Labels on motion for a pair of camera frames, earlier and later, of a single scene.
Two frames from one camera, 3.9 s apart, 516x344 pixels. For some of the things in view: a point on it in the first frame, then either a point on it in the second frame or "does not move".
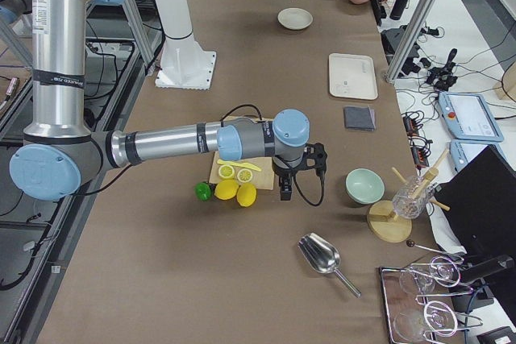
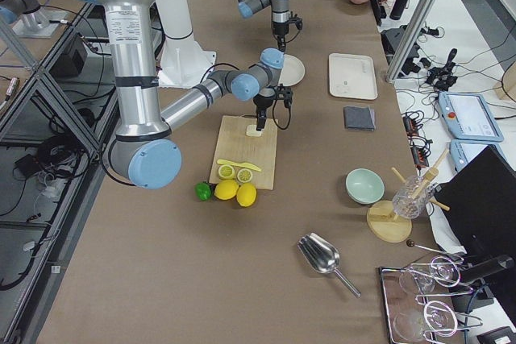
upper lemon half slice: [244, 175] does not move
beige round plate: [294, 18] → [293, 71]
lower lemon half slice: [226, 172] does not move
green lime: [202, 191] does not move
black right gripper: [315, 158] → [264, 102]
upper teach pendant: [469, 117] does not move
